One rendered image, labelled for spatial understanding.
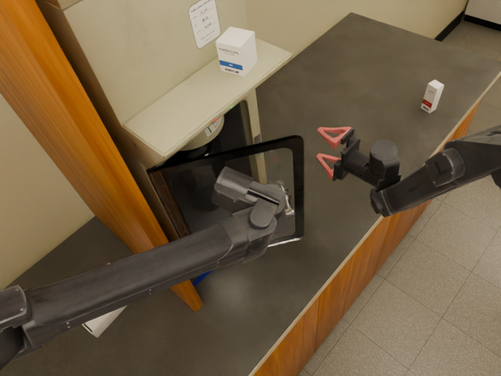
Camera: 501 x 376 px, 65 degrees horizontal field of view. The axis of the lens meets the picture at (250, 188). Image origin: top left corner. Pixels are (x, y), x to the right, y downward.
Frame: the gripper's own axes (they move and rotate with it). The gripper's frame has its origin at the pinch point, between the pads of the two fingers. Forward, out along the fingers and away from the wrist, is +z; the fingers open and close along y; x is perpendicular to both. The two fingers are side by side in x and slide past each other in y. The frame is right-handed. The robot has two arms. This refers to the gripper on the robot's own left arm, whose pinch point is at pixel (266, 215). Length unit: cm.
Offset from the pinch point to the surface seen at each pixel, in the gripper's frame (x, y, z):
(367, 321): 43, 45, 113
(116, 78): -19.8, -21.9, -30.3
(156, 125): -16.0, -15.3, -25.0
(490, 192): 137, -4, 135
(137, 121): -19.1, -17.1, -24.1
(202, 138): -10.2, -19.6, -3.3
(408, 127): 57, -25, 42
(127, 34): -16.3, -26.5, -33.9
